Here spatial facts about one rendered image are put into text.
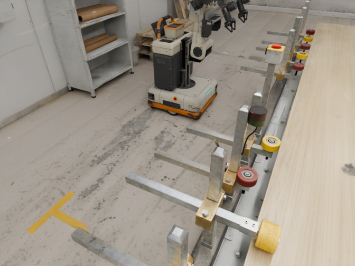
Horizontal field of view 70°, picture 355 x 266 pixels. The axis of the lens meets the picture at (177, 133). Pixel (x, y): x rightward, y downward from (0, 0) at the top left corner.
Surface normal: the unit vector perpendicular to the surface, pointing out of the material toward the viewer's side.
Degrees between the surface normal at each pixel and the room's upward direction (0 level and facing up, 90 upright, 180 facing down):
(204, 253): 0
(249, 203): 0
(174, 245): 90
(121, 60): 90
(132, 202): 0
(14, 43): 90
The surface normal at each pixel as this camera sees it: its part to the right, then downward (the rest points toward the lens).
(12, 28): 0.89, 0.27
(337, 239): 0.00, -0.80
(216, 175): -0.46, 0.54
